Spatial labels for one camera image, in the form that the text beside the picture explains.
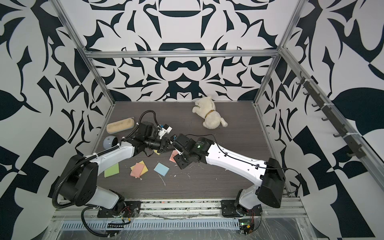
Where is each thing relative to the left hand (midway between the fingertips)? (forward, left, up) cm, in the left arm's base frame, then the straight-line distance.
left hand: (177, 146), depth 79 cm
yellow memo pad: (-2, +11, -2) cm, 12 cm away
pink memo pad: (-5, +2, +1) cm, 5 cm away
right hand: (-6, -1, 0) cm, 7 cm away
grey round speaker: (+8, +42, -7) cm, 44 cm away
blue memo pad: (-6, +10, -16) cm, 20 cm away
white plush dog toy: (+31, -18, -5) cm, 36 cm away
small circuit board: (-34, -31, -16) cm, 49 cm away
